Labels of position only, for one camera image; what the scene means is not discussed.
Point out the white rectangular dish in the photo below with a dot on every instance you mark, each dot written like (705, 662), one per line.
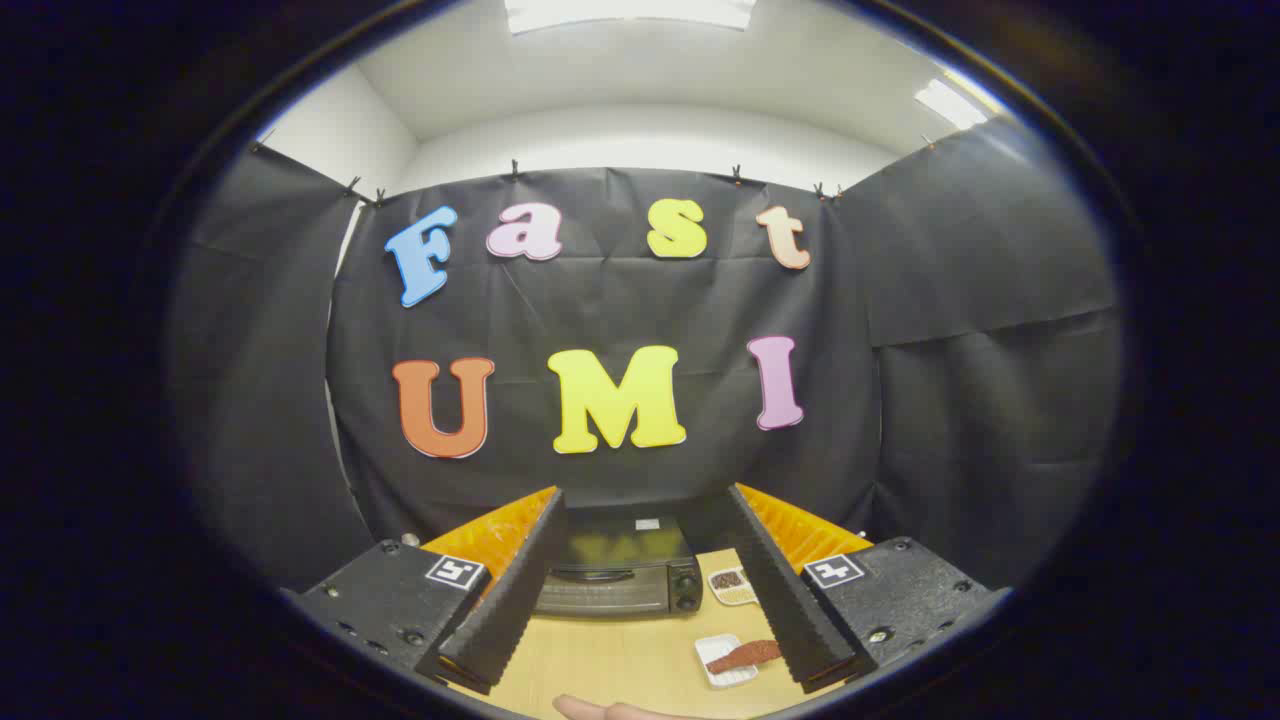
(727, 679)

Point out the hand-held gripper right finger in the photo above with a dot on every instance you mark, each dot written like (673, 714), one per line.
(780, 590)

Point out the white divided snack dish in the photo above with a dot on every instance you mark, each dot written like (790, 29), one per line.
(728, 586)

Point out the black toaster oven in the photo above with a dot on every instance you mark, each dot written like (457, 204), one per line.
(620, 592)

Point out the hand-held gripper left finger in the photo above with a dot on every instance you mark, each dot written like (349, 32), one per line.
(520, 590)

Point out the brown meat slice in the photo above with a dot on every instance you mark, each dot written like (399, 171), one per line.
(745, 656)

